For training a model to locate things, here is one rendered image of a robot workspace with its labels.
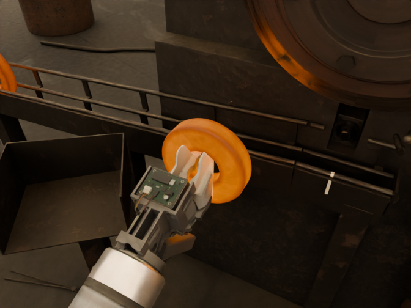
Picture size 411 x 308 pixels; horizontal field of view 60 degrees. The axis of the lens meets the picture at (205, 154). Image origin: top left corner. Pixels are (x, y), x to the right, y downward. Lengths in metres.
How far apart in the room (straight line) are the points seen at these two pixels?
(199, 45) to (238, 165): 0.40
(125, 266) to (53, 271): 1.09
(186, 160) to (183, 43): 0.39
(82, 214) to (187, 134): 0.38
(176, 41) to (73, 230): 0.49
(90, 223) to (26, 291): 0.74
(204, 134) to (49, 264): 1.13
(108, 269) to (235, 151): 0.24
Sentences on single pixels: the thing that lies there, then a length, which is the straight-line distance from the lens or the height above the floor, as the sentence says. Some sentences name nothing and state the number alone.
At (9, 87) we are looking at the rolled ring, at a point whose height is 0.64.
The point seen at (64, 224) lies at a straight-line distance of 0.85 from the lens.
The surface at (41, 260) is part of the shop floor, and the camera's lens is 1.59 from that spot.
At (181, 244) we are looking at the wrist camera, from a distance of 0.56.
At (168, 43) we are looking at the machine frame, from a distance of 0.89.
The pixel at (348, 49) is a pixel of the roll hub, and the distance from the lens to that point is 0.55.
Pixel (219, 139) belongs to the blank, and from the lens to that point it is 0.53.
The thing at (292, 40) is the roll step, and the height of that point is 0.98.
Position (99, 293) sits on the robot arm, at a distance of 0.46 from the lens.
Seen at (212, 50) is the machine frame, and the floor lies 0.87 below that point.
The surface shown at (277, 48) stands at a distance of 0.66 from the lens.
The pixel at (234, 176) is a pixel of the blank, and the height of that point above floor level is 0.83.
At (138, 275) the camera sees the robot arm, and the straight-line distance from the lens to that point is 0.46.
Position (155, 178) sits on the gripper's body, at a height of 0.88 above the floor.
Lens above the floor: 1.23
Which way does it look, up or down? 41 degrees down
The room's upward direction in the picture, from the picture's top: straight up
